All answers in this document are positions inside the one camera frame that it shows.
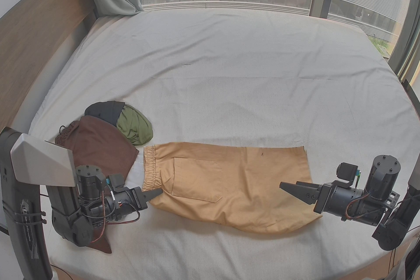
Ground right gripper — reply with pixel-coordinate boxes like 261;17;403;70
313;184;361;217

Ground brown shorts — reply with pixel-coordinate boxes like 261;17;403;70
54;117;139;254

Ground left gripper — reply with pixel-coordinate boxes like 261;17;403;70
115;187;150;218

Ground black garment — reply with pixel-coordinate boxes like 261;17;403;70
85;101;126;126

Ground bed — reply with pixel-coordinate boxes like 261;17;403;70
0;0;420;280

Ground black cable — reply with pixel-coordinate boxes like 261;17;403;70
49;264;72;278

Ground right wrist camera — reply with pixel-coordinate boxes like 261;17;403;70
335;162;359;189

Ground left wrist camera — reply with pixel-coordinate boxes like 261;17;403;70
106;174;130;196

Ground pale blue garment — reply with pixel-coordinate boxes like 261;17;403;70
126;156;147;189

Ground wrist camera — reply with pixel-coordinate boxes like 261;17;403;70
335;162;359;189
106;174;130;196

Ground green garment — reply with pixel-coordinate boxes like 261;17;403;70
116;104;154;145

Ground tan shorts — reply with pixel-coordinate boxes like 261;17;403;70
142;142;324;235

